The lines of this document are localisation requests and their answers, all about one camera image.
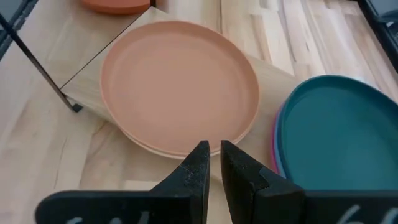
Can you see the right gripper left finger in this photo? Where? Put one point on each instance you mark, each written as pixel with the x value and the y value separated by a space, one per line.
pixel 180 199

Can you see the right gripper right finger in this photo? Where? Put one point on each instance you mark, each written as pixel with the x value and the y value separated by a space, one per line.
pixel 248 199

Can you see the cream plastic plate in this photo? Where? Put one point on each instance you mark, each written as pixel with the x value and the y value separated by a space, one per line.
pixel 174 156

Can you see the peach plastic plate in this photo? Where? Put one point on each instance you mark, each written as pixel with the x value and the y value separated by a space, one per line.
pixel 180 90

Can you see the dark teal plastic plate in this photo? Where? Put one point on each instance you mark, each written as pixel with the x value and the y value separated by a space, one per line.
pixel 342 133

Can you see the orange plastic plate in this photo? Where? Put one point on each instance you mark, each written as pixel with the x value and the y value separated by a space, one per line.
pixel 116 6

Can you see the black metal wooden shelf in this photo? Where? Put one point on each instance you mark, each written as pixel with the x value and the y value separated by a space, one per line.
pixel 90 84

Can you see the black table edge rail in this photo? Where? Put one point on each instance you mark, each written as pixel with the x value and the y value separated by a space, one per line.
pixel 381 31

